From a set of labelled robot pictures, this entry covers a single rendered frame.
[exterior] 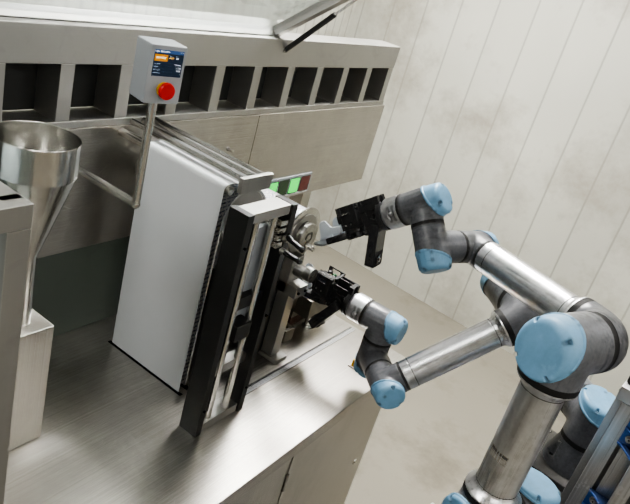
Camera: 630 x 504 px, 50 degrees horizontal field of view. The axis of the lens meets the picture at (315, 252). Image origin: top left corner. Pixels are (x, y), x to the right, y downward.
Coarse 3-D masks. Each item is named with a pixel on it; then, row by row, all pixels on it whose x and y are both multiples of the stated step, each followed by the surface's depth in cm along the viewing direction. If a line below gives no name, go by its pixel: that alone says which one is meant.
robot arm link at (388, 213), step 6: (390, 198) 156; (384, 204) 156; (390, 204) 154; (384, 210) 155; (390, 210) 154; (384, 216) 155; (390, 216) 154; (396, 216) 154; (384, 222) 157; (390, 222) 155; (396, 222) 155; (390, 228) 157; (396, 228) 157
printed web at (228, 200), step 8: (232, 184) 148; (264, 192) 176; (272, 192) 177; (224, 200) 146; (232, 200) 145; (224, 208) 145; (304, 208) 173; (224, 216) 145; (216, 232) 147; (216, 240) 147; (216, 248) 148; (216, 256) 168; (208, 264) 150; (208, 272) 150; (208, 280) 151; (200, 296) 154; (200, 304) 154; (200, 312) 155; (200, 320) 156; (192, 336) 158; (192, 344) 158; (192, 352) 159; (184, 368) 162; (184, 376) 162; (184, 384) 163
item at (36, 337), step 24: (24, 192) 107; (48, 192) 109; (48, 216) 113; (24, 312) 122; (24, 336) 122; (48, 336) 126; (24, 360) 124; (48, 360) 129; (24, 384) 127; (24, 408) 130; (24, 432) 133
